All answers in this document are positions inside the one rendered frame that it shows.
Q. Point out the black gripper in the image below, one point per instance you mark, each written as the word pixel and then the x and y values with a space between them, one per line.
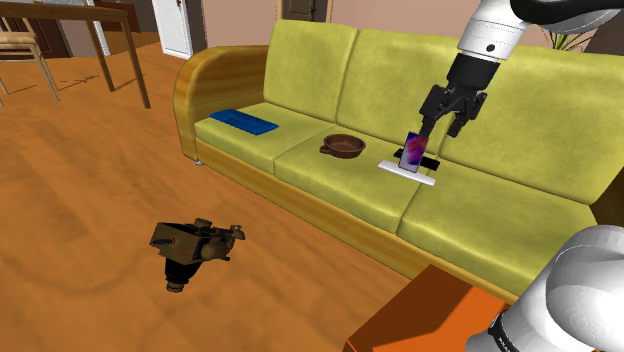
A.
pixel 472 73

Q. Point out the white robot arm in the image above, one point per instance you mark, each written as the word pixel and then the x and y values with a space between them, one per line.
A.
pixel 580 297

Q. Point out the phone with colourful screen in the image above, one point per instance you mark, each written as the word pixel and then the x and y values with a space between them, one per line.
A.
pixel 413 152

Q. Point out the black flat remote control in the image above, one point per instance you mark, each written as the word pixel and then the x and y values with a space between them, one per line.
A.
pixel 430 164

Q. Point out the white flat bar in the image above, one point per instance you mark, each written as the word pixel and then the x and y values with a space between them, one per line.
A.
pixel 390 167

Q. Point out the green potted plant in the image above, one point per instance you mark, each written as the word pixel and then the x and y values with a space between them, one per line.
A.
pixel 568 41

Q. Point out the orange robot stand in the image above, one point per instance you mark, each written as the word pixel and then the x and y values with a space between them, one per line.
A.
pixel 429 312

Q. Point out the blue flat tablet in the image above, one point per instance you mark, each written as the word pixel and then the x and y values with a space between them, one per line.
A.
pixel 244 121

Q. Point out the white door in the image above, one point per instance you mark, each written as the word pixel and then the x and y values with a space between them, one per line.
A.
pixel 171 27

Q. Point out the wooden table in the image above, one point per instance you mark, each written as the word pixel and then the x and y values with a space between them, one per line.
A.
pixel 63 10

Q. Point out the pale wooden chair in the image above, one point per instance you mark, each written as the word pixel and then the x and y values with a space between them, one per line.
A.
pixel 19 46

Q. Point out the yellow-green sofa with wooden frame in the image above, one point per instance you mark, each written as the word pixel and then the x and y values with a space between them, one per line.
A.
pixel 341 183

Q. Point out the dark door with wooden frame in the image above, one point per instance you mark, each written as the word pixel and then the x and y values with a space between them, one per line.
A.
pixel 302 8

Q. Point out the old brown camera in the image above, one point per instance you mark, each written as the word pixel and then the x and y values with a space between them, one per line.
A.
pixel 187 241

